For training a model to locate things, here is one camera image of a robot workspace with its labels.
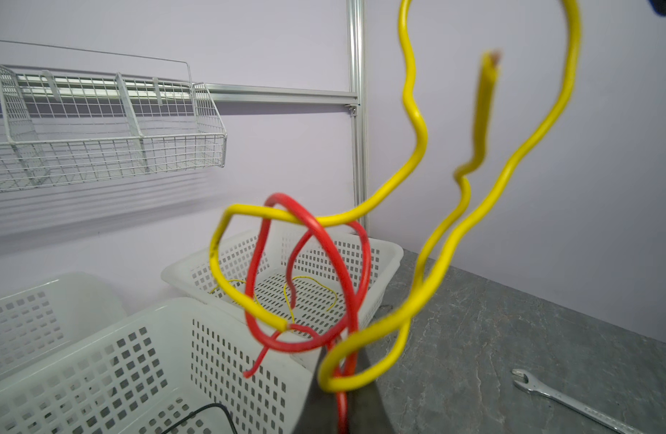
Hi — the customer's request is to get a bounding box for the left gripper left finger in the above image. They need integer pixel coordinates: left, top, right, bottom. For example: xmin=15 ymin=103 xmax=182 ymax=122
xmin=293 ymin=350 xmax=338 ymax=434

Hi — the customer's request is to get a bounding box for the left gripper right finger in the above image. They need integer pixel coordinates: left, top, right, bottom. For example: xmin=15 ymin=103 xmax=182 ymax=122
xmin=347 ymin=346 xmax=396 ymax=434

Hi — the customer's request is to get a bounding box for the red cable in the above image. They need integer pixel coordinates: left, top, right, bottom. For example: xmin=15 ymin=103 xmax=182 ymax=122
xmin=243 ymin=192 xmax=373 ymax=434

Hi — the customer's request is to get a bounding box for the yellow cable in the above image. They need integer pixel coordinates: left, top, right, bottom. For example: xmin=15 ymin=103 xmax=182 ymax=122
xmin=207 ymin=0 xmax=582 ymax=394

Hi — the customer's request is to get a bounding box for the black cable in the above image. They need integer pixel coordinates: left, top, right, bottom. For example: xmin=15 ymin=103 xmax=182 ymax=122
xmin=158 ymin=402 xmax=239 ymax=434

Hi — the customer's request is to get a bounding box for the right white basket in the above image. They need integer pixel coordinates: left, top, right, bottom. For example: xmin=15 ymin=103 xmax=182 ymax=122
xmin=161 ymin=224 xmax=404 ymax=373

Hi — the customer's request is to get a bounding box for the white basket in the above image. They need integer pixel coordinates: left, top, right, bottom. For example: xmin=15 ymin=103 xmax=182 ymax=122
xmin=0 ymin=272 xmax=127 ymax=381
xmin=0 ymin=298 xmax=312 ymax=433
xmin=161 ymin=224 xmax=404 ymax=373

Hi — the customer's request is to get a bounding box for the front middle white basket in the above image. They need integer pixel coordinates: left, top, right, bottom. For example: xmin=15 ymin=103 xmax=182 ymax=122
xmin=0 ymin=298 xmax=312 ymax=433

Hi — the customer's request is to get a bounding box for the silver wrench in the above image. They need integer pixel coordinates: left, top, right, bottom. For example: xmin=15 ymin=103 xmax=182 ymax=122
xmin=511 ymin=368 xmax=642 ymax=434

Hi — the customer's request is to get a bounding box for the back left white basket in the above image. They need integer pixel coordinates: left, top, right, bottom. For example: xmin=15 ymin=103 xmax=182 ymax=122
xmin=0 ymin=272 xmax=127 ymax=381

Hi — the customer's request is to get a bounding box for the white wire wall rack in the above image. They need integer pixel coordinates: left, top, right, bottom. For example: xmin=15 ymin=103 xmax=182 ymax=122
xmin=0 ymin=63 xmax=227 ymax=193

